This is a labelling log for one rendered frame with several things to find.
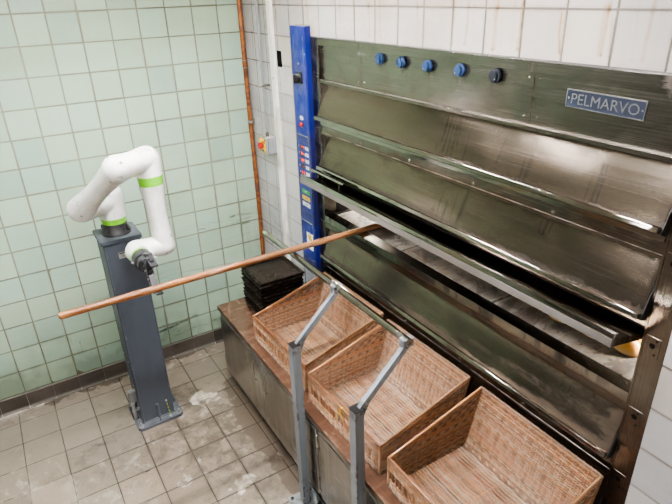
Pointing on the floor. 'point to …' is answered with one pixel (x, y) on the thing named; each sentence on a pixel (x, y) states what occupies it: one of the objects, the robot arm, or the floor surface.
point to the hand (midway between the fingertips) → (156, 279)
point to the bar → (350, 406)
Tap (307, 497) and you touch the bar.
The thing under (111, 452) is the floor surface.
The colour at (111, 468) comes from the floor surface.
